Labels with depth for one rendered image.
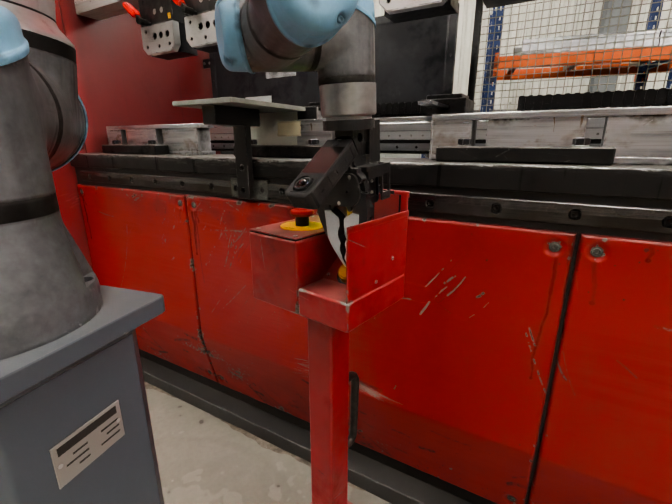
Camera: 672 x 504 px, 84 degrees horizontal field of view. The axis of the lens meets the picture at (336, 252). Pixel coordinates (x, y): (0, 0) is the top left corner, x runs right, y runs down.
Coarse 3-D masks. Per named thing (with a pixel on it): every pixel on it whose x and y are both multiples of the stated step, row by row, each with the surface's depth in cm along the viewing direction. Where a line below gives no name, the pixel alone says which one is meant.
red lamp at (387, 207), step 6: (390, 198) 60; (396, 198) 59; (378, 204) 61; (384, 204) 61; (390, 204) 60; (396, 204) 59; (378, 210) 62; (384, 210) 61; (390, 210) 60; (396, 210) 60; (378, 216) 62; (384, 216) 61
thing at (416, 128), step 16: (224, 128) 145; (384, 128) 113; (400, 128) 111; (416, 128) 108; (480, 128) 100; (592, 128) 88; (224, 144) 147; (384, 144) 115; (400, 144) 112; (416, 144) 110; (480, 144) 101; (592, 144) 89
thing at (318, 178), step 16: (336, 144) 50; (352, 144) 49; (320, 160) 49; (336, 160) 47; (352, 160) 50; (304, 176) 47; (320, 176) 46; (336, 176) 47; (288, 192) 46; (304, 192) 45; (320, 192) 46
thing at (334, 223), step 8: (336, 208) 55; (344, 208) 57; (328, 216) 55; (336, 216) 54; (344, 216) 55; (328, 224) 56; (336, 224) 55; (328, 232) 56; (336, 232) 55; (344, 232) 57; (336, 240) 56; (344, 240) 56; (336, 248) 56; (344, 248) 56; (344, 264) 57
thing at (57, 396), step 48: (96, 336) 29; (0, 384) 23; (48, 384) 26; (96, 384) 30; (144, 384) 38; (0, 432) 24; (48, 432) 27; (96, 432) 30; (144, 432) 35; (0, 480) 24; (48, 480) 27; (96, 480) 31; (144, 480) 36
